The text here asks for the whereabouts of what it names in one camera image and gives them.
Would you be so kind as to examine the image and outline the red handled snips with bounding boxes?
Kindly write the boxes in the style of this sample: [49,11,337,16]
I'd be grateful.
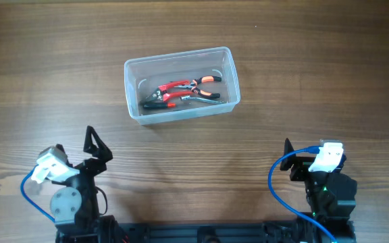
[140,80,191,105]

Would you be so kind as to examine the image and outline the clear plastic container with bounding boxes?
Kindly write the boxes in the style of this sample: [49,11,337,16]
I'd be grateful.
[124,47,240,125]

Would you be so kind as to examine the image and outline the silver socket wrench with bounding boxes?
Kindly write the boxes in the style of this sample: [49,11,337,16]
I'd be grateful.
[180,95,223,105]

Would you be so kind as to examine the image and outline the orange black needle-nose pliers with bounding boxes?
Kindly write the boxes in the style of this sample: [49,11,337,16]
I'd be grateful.
[176,76,222,99]

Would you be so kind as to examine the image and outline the black red handled screwdriver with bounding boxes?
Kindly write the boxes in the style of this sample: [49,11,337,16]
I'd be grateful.
[142,102,176,110]

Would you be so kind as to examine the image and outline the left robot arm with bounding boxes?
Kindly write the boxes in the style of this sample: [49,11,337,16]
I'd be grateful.
[50,126,130,243]

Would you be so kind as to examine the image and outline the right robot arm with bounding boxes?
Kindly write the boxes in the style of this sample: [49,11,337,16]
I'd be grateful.
[280,139,357,242]

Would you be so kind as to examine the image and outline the left blue cable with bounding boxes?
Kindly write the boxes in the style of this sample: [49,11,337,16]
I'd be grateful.
[20,170,56,223]

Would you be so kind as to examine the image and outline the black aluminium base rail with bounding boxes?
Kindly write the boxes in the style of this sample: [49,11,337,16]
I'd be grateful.
[55,219,356,243]

